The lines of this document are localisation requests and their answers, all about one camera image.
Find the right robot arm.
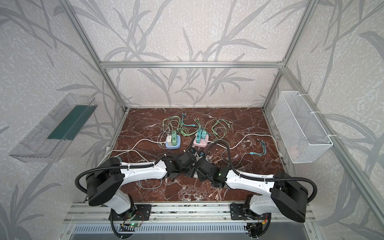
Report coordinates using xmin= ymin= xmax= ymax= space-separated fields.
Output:
xmin=194 ymin=158 xmax=318 ymax=223

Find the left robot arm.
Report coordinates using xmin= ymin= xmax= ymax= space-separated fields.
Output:
xmin=75 ymin=151 xmax=197 ymax=214

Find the blue power strip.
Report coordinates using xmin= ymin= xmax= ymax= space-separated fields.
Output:
xmin=165 ymin=136 xmax=181 ymax=150

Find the green charger on blue strip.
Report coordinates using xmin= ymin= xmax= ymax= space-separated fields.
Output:
xmin=172 ymin=131 xmax=178 ymax=146

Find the pink power strip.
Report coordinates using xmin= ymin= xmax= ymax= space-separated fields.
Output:
xmin=193 ymin=134 xmax=209 ymax=148

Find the teal charger on pink strip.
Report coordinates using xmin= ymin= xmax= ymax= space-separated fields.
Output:
xmin=197 ymin=129 xmax=207 ymax=139

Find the pink charging cable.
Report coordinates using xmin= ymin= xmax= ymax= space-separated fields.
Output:
xmin=208 ymin=185 xmax=224 ymax=201

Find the green cable bundle left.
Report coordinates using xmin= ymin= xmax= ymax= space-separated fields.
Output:
xmin=161 ymin=113 xmax=196 ymax=137

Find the green cable bundle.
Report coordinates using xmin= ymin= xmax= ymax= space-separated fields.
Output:
xmin=161 ymin=113 xmax=196 ymax=137
xmin=206 ymin=118 xmax=232 ymax=140

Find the green cable bundle right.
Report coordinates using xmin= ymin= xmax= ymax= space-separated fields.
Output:
xmin=206 ymin=118 xmax=232 ymax=140

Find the white power cord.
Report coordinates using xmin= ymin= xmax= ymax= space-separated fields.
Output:
xmin=97 ymin=137 xmax=169 ymax=164

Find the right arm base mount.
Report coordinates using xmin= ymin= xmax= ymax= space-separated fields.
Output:
xmin=230 ymin=203 xmax=259 ymax=220

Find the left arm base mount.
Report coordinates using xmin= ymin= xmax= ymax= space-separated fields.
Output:
xmin=109 ymin=204 xmax=152 ymax=221

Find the teal multi-head cable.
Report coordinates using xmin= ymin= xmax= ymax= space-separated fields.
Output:
xmin=249 ymin=138 xmax=268 ymax=157

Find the white wire mesh basket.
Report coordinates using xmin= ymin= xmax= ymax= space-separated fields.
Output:
xmin=272 ymin=91 xmax=333 ymax=164

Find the aluminium front rail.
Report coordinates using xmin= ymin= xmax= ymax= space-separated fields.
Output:
xmin=62 ymin=201 xmax=316 ymax=224

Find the clear plastic wall tray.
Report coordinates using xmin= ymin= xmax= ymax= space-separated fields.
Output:
xmin=9 ymin=94 xmax=98 ymax=163

